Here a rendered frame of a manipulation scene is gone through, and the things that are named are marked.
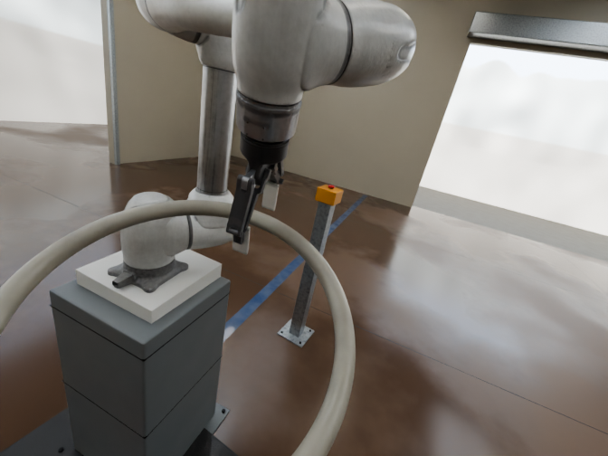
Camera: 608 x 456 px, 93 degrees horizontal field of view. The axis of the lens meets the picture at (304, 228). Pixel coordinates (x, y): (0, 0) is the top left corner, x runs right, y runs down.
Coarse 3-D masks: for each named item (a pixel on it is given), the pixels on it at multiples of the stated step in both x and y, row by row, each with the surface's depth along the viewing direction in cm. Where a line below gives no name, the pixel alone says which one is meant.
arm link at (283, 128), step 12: (240, 96) 38; (240, 108) 39; (252, 108) 37; (264, 108) 37; (276, 108) 37; (288, 108) 38; (240, 120) 40; (252, 120) 38; (264, 120) 38; (276, 120) 38; (288, 120) 39; (252, 132) 40; (264, 132) 39; (276, 132) 39; (288, 132) 41
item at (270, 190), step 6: (270, 186) 59; (276, 186) 58; (264, 192) 60; (270, 192) 60; (276, 192) 59; (264, 198) 61; (270, 198) 61; (276, 198) 61; (264, 204) 63; (270, 204) 62
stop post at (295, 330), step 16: (320, 192) 163; (336, 192) 160; (320, 208) 168; (320, 224) 171; (320, 240) 173; (304, 272) 185; (304, 288) 188; (304, 304) 191; (304, 320) 200; (288, 336) 201; (304, 336) 204
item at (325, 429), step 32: (96, 224) 47; (128, 224) 50; (256, 224) 56; (64, 256) 43; (320, 256) 52; (0, 288) 37; (32, 288) 40; (0, 320) 35; (352, 320) 45; (352, 352) 41; (352, 384) 38; (320, 416) 35; (320, 448) 32
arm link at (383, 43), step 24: (168, 0) 55; (192, 0) 53; (216, 0) 52; (360, 0) 37; (168, 24) 61; (192, 24) 55; (216, 24) 53; (360, 24) 36; (384, 24) 37; (408, 24) 41; (360, 48) 37; (384, 48) 38; (408, 48) 42; (360, 72) 40; (384, 72) 42
